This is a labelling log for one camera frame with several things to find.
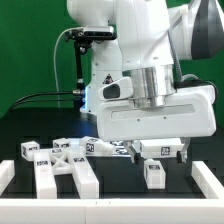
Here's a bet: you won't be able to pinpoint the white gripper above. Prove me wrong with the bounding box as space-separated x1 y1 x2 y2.
97 85 216 164

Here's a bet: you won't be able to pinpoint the white chair seat block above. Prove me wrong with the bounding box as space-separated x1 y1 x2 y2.
140 138 184 159

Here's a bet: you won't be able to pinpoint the white X-frame chair legs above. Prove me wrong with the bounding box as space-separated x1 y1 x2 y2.
33 147 99 199

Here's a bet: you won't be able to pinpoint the small white tagged cube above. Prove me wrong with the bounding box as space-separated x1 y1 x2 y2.
21 141 40 161

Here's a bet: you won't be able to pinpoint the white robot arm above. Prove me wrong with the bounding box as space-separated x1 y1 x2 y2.
67 0 224 147

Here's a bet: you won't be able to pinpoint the white front fence bar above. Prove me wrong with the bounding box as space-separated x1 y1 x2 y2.
0 199 224 224

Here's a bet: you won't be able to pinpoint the small white cube left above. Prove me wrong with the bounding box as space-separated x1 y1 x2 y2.
53 138 71 148

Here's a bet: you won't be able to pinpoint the white left fence bar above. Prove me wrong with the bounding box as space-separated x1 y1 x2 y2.
0 160 15 196

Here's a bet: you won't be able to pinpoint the white flat tagged base plate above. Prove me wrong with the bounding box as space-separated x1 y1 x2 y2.
70 138 129 157

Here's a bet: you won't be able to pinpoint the black camera on stand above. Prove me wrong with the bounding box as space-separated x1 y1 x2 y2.
65 26 117 107

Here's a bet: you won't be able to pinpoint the black cables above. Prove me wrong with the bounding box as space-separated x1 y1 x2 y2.
8 89 86 113

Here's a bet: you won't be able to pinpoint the grey white cable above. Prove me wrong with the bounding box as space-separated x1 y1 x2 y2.
53 27 81 109

